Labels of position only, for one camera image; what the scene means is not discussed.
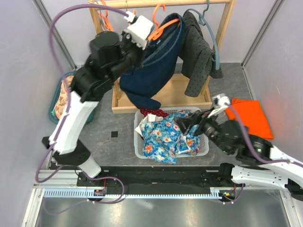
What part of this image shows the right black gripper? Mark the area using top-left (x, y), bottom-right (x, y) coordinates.
top-left (173, 105), bottom-right (232, 154)

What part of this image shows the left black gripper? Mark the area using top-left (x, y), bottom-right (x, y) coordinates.
top-left (107, 29), bottom-right (150, 83)

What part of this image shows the blue floral skirt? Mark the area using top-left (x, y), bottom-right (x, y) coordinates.
top-left (140, 111), bottom-right (201, 165)

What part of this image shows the dark denim skirt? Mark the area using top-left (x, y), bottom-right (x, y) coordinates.
top-left (120, 13), bottom-right (185, 110)

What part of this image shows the orange hanger of denim skirt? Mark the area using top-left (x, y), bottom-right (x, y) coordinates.
top-left (148, 3), bottom-right (180, 41)

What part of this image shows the red polka dot skirt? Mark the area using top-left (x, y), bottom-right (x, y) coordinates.
top-left (139, 108), bottom-right (169, 118)

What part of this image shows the orange hanger of white skirt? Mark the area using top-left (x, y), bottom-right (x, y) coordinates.
top-left (98, 10), bottom-right (114, 32)

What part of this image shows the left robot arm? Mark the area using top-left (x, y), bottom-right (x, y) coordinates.
top-left (43, 29), bottom-right (150, 186)

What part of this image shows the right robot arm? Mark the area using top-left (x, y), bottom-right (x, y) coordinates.
top-left (175, 111), bottom-right (303, 201)

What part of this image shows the blue-grey hanger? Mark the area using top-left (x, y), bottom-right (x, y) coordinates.
top-left (186, 0), bottom-right (220, 70)

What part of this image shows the white plastic laundry basket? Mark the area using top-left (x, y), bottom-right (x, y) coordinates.
top-left (134, 106), bottom-right (209, 159)

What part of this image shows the wooden clothes rack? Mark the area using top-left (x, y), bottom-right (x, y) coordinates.
top-left (88, 0), bottom-right (235, 114)

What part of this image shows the dark grey dotted garment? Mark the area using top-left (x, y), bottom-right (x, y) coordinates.
top-left (178, 10), bottom-right (223, 97)

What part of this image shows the orange folded cloth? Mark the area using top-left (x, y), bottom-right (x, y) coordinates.
top-left (232, 98), bottom-right (274, 140)

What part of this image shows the peach floral garment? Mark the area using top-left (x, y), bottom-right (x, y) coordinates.
top-left (52, 80), bottom-right (68, 119)

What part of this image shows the teal laundry basket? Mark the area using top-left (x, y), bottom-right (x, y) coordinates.
top-left (48, 70), bottom-right (95, 125)

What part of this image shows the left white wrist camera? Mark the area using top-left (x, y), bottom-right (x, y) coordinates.
top-left (124, 11), bottom-right (154, 50)

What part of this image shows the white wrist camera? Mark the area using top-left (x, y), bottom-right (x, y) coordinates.
top-left (207, 93), bottom-right (231, 118)
top-left (124, 11), bottom-right (154, 50)

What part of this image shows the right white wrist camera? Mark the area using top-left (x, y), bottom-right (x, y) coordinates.
top-left (207, 93), bottom-right (231, 118)

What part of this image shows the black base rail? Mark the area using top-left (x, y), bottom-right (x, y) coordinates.
top-left (76, 163), bottom-right (241, 194)

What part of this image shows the slotted grey cable duct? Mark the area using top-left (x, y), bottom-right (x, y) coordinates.
top-left (44, 189), bottom-right (223, 199)

